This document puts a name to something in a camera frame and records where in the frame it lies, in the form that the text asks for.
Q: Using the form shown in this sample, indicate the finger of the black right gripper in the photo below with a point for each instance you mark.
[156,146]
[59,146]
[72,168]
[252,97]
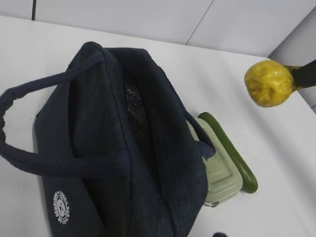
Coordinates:
[304,76]

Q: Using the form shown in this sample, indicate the green lidded glass food container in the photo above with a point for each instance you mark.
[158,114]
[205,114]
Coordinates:
[224,179]

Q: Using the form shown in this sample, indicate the dark navy fabric lunch bag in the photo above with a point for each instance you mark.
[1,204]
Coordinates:
[117,152]

